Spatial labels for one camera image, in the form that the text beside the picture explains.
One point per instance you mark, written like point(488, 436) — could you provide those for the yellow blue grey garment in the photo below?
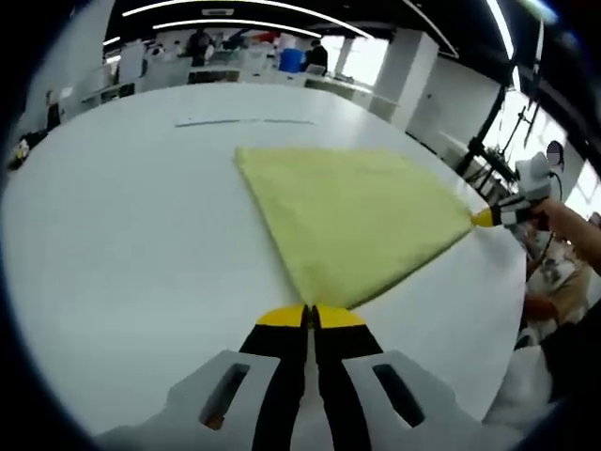
point(347, 221)

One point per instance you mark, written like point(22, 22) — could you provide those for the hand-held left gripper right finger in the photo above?
point(357, 376)

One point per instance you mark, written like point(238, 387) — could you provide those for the white square pillar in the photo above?
point(408, 70)

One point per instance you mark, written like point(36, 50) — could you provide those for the blue container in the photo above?
point(291, 60)

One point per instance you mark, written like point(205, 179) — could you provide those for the white ceiling light strip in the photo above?
point(235, 21)
point(136, 9)
point(498, 23)

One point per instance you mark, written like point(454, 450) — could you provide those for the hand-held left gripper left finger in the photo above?
point(267, 376)

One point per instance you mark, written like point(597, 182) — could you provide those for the black tripod stand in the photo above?
point(483, 141)

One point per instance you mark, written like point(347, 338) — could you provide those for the black yellow bundle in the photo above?
point(23, 148)

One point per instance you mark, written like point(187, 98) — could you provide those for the person's right hand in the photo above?
point(551, 210)

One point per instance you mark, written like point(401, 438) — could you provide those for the person's dark clothing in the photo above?
point(568, 338)

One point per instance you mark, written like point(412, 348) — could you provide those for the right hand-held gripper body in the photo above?
point(533, 181)

